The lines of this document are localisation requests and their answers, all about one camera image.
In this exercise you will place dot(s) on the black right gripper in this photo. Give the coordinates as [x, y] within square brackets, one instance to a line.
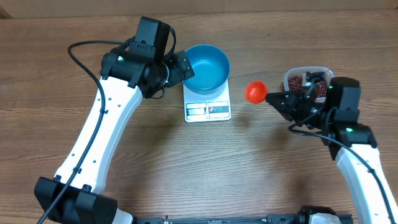
[292, 100]

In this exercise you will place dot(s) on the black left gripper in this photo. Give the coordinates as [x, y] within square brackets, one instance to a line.
[178, 74]

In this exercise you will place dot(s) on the red plastic measuring scoop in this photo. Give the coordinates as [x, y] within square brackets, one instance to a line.
[256, 92]

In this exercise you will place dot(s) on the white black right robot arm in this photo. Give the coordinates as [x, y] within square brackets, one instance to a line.
[351, 144]

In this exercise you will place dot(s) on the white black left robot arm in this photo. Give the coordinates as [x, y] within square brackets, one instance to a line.
[141, 67]

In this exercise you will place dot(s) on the blue bowl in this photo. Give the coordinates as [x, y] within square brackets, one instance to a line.
[211, 69]

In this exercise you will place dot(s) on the white digital kitchen scale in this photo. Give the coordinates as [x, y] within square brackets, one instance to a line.
[212, 107]

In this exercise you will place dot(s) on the red beans in container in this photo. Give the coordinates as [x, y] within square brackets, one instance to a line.
[296, 83]

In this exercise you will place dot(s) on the clear plastic food container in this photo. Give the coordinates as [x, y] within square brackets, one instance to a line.
[302, 71]

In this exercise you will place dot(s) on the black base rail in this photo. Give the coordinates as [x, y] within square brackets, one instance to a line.
[307, 214]

